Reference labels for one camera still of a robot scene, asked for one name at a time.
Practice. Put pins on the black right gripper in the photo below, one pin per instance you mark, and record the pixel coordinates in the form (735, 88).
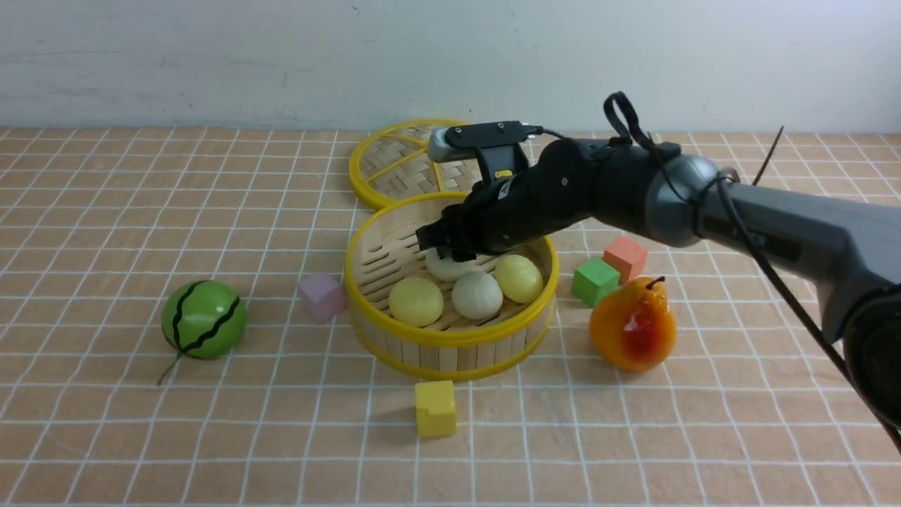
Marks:
(556, 192)

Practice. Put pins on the yellow bun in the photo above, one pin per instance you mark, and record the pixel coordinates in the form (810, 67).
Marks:
(416, 301)
(518, 278)

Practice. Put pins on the white bun front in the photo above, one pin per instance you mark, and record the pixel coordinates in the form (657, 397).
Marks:
(477, 296)

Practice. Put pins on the white bun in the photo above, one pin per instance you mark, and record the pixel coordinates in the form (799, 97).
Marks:
(446, 269)
(477, 296)

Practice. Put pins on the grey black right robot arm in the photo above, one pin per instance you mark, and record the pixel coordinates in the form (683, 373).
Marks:
(835, 261)

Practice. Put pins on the bamboo steamer lid yellow rim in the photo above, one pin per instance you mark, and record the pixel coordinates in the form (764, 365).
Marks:
(392, 164)

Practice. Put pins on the bamboo steamer tray yellow rim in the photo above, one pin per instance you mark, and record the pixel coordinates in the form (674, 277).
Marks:
(384, 250)

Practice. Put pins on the salmon pink cube block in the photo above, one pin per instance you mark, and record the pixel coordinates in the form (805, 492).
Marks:
(627, 257)

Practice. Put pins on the green cube block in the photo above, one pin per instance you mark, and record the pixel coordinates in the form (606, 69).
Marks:
(593, 281)

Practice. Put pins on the orange toy pear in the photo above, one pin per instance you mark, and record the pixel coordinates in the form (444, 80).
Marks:
(633, 328)

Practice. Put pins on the yellow cube block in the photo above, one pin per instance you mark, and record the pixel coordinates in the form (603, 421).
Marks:
(435, 409)

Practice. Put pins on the purple cube block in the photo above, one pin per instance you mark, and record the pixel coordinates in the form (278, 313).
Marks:
(322, 297)

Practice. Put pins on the green toy watermelon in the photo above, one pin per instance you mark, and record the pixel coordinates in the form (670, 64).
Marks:
(204, 319)

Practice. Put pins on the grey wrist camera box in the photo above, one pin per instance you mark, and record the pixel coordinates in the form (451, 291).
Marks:
(461, 142)

